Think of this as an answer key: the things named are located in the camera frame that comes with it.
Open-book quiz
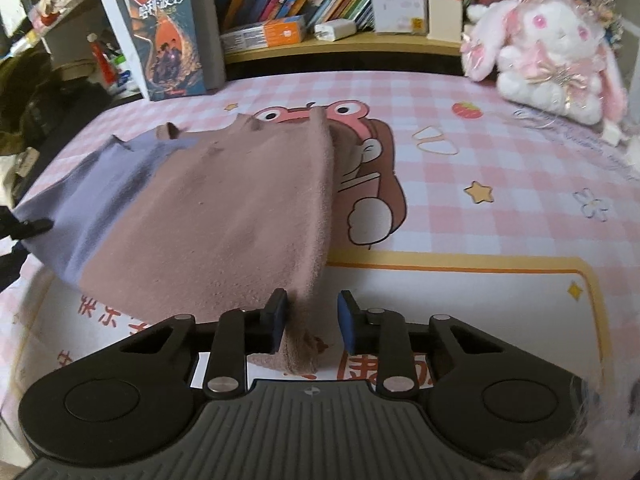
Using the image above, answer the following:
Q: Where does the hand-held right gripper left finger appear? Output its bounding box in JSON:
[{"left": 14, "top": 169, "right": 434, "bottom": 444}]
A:
[{"left": 118, "top": 288, "right": 289, "bottom": 396}]

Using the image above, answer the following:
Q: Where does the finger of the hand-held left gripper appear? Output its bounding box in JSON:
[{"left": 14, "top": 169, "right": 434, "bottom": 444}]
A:
[{"left": 0, "top": 206, "right": 54, "bottom": 241}]

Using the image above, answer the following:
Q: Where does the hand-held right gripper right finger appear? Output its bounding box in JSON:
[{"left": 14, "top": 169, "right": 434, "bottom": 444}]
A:
[{"left": 337, "top": 288, "right": 509, "bottom": 396}]

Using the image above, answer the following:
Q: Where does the brown and purple sweater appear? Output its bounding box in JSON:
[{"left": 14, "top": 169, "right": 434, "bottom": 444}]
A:
[{"left": 12, "top": 112, "right": 337, "bottom": 377}]

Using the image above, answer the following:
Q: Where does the dark green bag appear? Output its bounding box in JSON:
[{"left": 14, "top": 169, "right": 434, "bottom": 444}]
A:
[{"left": 0, "top": 50, "right": 114, "bottom": 157}]

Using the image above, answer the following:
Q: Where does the pink checked desk mat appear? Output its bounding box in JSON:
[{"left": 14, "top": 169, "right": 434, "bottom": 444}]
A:
[{"left": 0, "top": 71, "right": 640, "bottom": 461}]

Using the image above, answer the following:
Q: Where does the dragon cover book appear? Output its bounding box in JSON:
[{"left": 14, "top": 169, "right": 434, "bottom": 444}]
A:
[{"left": 127, "top": 0, "right": 207, "bottom": 103}]

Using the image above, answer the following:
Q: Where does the white wooden bookshelf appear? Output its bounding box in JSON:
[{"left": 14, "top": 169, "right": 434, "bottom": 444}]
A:
[{"left": 0, "top": 0, "right": 640, "bottom": 102}]

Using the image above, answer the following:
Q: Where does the pale blurry fluff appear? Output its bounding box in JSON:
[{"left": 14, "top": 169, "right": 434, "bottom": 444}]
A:
[{"left": 520, "top": 377, "right": 640, "bottom": 480}]

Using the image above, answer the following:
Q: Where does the orange and white carton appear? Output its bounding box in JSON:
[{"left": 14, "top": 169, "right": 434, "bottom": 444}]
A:
[{"left": 220, "top": 15, "right": 307, "bottom": 54}]

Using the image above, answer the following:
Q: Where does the white power adapter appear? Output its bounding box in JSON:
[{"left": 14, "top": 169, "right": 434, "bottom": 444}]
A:
[{"left": 314, "top": 19, "right": 357, "bottom": 44}]

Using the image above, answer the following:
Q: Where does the white card box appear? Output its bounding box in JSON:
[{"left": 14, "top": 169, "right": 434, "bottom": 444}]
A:
[{"left": 372, "top": 0, "right": 429, "bottom": 36}]

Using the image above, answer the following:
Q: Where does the cream box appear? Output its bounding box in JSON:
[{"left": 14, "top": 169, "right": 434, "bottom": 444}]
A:
[{"left": 427, "top": 0, "right": 464, "bottom": 44}]

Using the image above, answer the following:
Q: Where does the white pink plush bunny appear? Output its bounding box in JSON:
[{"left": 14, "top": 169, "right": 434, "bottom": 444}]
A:
[{"left": 460, "top": 0, "right": 629, "bottom": 126}]

